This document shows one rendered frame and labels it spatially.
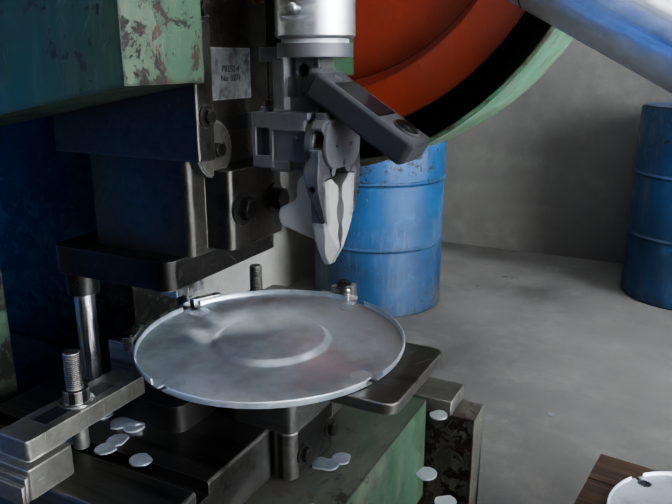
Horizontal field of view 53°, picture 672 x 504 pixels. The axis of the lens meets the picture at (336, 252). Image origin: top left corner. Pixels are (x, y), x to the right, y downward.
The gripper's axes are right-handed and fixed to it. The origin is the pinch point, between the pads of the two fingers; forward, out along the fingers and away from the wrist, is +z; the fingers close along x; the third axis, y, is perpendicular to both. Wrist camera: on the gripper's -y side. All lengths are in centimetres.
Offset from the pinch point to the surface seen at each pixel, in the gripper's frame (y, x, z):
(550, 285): 21, -274, 89
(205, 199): 11.9, 5.1, -5.2
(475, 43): -3.8, -32.9, -20.5
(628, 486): -28, -52, 51
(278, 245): 136, -206, 66
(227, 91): 11.8, 0.8, -15.5
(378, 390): -6.9, 4.9, 11.4
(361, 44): 14.3, -36.4, -20.7
